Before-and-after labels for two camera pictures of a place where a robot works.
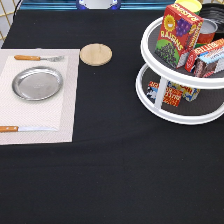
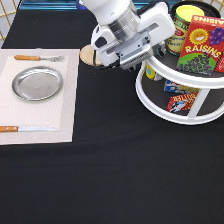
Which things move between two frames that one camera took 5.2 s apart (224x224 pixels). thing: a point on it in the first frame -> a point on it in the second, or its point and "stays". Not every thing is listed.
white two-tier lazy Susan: (175, 94) stays
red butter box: (206, 52) -> (220, 63)
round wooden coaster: (96, 54) stays
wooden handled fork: (53, 59) stays
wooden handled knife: (9, 129) stays
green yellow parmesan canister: (193, 5) -> (181, 24)
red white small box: (171, 96) -> (181, 102)
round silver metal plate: (37, 83) stays
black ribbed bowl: (214, 12) -> (209, 10)
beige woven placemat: (57, 111) stays
